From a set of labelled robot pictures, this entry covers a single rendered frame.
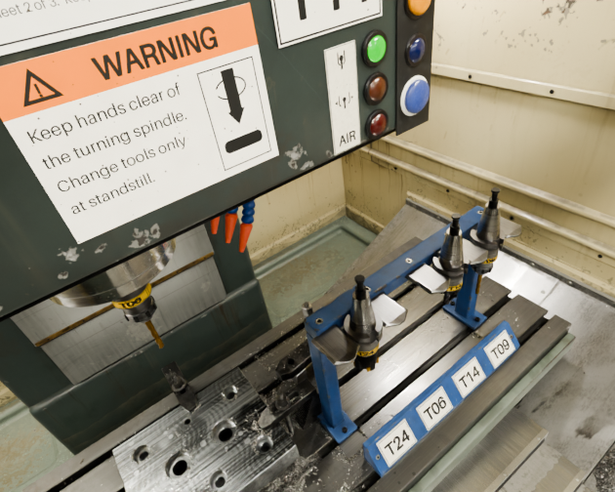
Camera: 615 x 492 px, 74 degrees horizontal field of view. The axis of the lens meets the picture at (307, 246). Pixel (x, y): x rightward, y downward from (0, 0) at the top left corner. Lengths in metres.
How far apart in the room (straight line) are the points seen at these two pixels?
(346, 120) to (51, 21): 0.22
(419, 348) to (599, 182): 0.58
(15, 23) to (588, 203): 1.17
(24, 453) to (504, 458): 1.38
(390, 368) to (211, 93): 0.84
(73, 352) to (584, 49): 1.36
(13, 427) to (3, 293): 1.47
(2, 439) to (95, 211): 1.50
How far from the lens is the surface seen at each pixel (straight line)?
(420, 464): 0.93
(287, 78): 0.32
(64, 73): 0.27
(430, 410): 0.94
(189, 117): 0.29
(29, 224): 0.29
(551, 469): 1.19
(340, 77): 0.35
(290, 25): 0.32
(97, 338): 1.18
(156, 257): 0.48
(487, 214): 0.83
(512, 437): 1.18
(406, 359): 1.05
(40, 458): 1.63
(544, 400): 1.26
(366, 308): 0.64
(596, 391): 1.28
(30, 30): 0.26
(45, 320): 1.11
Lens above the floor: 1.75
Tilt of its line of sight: 38 degrees down
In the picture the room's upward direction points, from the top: 10 degrees counter-clockwise
